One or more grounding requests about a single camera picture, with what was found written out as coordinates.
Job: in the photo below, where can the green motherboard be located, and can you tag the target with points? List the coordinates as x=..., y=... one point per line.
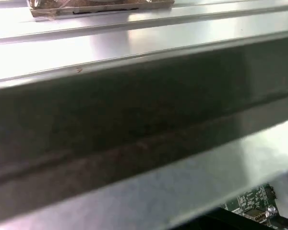
x=252, y=198

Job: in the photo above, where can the silver USB board port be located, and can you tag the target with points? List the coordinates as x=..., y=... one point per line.
x=255, y=215

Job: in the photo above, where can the grey metal PC case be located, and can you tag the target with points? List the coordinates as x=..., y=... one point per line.
x=134, y=107

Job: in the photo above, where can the silver cylinder capacitor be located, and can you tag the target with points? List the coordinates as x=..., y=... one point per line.
x=272, y=210

